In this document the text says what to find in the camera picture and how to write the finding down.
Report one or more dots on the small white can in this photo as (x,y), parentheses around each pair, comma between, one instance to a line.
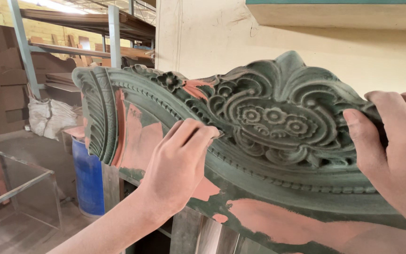
(27,128)

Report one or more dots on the stack of brown cut boards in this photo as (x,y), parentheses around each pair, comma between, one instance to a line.
(2,81)

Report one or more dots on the clear glass table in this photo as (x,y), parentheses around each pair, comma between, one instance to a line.
(16,187)

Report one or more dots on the metal rack with wooden boards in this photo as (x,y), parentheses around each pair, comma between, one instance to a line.
(83,35)

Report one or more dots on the white woven sack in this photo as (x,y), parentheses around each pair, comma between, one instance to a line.
(49,116)

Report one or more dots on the green carved wooden panel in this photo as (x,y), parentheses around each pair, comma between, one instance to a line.
(277,141)

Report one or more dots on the grey metal cabinet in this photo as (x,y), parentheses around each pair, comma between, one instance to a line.
(189,232)

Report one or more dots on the small sandpaper piece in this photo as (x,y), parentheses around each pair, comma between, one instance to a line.
(221,134)

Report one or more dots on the person's right hand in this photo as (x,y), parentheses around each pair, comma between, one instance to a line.
(404,165)

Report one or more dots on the person's left hand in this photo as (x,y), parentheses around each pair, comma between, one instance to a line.
(173,169)

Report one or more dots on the blue plastic barrel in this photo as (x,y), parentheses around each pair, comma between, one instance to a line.
(88,180)

